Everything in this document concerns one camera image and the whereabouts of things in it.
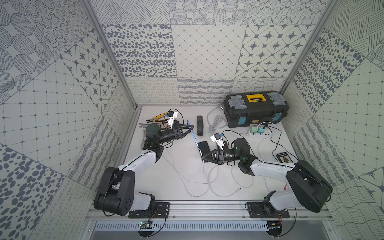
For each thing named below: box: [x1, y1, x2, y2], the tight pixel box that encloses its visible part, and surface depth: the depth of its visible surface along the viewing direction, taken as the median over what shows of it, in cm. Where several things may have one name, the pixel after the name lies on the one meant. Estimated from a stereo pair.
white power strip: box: [247, 130, 273, 137], surface depth 103 cm
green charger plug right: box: [257, 126, 266, 134], surface depth 100 cm
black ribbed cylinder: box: [196, 115, 204, 137], surface depth 109 cm
